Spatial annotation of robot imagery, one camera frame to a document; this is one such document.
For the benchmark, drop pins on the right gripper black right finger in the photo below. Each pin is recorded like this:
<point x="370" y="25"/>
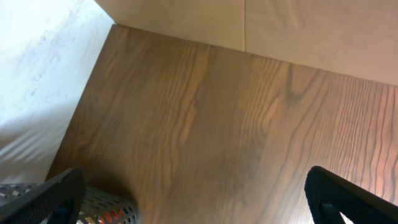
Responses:
<point x="330" y="198"/>

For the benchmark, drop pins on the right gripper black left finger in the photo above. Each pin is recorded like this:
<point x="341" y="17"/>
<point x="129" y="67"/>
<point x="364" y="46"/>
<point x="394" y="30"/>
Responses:
<point x="58" y="200"/>

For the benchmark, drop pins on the grey plastic lattice basket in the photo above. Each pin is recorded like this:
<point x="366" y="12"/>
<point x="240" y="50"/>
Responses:
<point x="97" y="207"/>

